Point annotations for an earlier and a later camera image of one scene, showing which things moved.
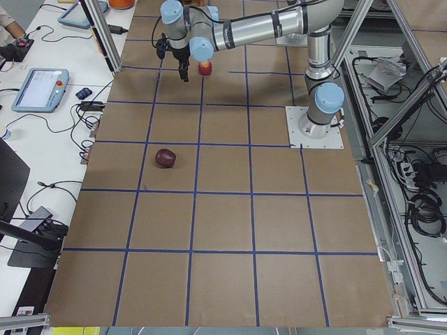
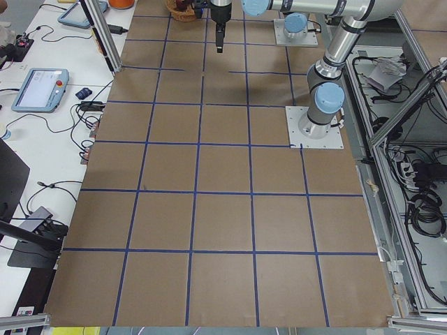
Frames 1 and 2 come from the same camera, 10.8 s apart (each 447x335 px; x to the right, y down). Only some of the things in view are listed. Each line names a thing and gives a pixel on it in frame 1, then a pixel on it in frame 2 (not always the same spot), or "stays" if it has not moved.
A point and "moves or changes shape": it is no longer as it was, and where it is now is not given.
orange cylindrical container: [121, 4] stays
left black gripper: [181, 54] -> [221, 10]
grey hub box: [32, 222] stays
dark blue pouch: [83, 93] stays
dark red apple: [165, 158] moves or changes shape
